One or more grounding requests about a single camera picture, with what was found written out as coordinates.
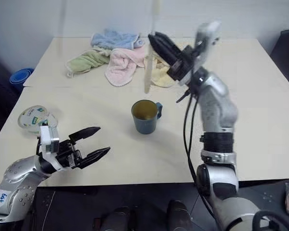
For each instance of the black chair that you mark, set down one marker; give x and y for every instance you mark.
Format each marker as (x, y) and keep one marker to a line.
(286, 57)

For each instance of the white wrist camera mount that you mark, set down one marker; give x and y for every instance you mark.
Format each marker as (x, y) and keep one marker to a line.
(208, 36)
(48, 140)

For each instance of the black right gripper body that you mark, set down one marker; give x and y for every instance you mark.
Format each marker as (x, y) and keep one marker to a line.
(183, 65)

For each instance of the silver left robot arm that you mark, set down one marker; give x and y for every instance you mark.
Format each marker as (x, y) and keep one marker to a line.
(17, 183)

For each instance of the cream toothbrush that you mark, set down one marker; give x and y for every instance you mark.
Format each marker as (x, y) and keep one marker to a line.
(148, 74)

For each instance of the blue mug with yellow inside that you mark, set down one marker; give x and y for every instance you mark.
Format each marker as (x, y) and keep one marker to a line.
(144, 125)

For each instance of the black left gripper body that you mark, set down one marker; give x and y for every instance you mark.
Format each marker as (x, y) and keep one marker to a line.
(67, 155)

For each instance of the light green towel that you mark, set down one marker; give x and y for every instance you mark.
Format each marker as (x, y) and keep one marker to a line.
(86, 61)

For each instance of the clear printed plastic container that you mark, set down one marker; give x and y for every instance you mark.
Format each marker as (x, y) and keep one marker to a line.
(32, 118)

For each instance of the light blue towel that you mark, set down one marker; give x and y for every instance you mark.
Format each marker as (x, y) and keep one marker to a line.
(115, 38)

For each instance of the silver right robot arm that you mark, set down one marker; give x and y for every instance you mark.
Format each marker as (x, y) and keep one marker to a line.
(219, 108)

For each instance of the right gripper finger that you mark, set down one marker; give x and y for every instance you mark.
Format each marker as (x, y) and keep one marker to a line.
(162, 51)
(169, 43)

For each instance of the pale yellow towel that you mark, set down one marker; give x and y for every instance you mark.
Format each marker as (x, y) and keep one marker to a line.
(161, 77)

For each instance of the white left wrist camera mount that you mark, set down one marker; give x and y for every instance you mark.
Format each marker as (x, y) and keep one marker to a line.
(48, 140)

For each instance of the pink towel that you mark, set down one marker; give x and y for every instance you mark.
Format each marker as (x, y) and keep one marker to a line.
(120, 67)

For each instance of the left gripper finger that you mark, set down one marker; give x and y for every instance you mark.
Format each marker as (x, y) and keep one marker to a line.
(96, 154)
(86, 132)

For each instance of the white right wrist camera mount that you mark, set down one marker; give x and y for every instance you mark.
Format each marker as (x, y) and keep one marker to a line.
(208, 36)

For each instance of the dark rounded shape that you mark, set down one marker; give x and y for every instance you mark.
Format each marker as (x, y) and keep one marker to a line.
(116, 220)
(179, 216)

